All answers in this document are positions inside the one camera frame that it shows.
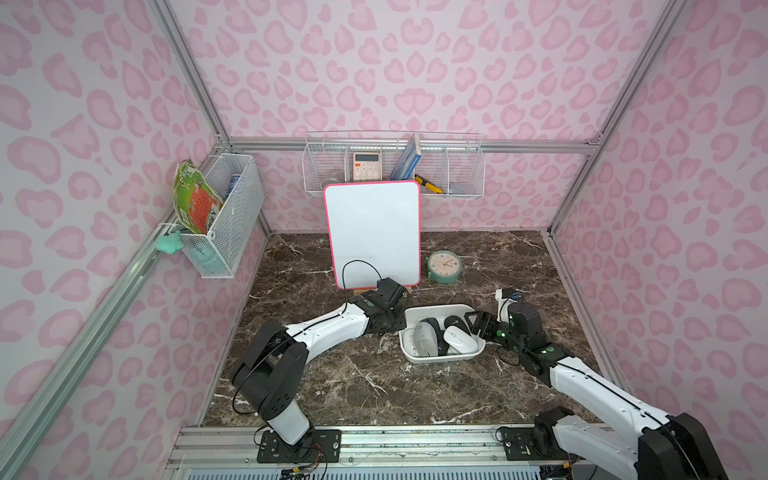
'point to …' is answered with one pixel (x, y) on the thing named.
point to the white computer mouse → (460, 340)
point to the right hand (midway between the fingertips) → (472, 315)
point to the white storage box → (415, 314)
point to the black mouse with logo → (442, 345)
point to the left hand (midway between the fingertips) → (399, 314)
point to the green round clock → (444, 266)
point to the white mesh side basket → (218, 253)
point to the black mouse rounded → (453, 320)
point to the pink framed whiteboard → (376, 232)
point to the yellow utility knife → (433, 187)
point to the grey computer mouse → (426, 340)
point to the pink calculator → (366, 166)
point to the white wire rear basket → (444, 164)
